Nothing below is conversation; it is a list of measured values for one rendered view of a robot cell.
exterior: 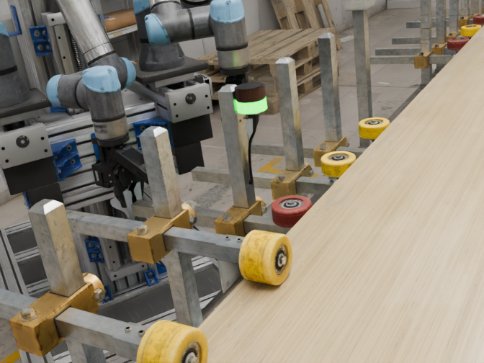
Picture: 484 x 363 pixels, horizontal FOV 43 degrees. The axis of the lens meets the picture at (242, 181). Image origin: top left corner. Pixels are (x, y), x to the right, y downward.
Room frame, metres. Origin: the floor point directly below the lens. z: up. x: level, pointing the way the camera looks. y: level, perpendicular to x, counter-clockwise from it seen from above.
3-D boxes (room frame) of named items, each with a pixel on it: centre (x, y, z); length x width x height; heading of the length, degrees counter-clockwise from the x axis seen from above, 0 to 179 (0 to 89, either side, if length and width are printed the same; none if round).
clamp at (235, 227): (1.17, 0.01, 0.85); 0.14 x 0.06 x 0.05; 147
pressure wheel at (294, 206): (1.09, -0.09, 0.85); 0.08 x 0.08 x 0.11
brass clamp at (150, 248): (0.96, 0.15, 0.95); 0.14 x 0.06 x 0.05; 147
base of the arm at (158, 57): (1.96, 0.20, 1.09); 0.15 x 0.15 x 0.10
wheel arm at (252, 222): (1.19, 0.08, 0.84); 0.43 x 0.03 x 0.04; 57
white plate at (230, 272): (1.23, 0.00, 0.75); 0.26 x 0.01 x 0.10; 147
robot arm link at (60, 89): (1.39, 0.34, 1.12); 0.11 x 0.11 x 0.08; 54
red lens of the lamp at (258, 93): (1.17, -0.04, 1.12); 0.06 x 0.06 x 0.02
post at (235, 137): (1.19, 0.00, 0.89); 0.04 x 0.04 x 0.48; 57
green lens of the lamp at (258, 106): (1.17, -0.04, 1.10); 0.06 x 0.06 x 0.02
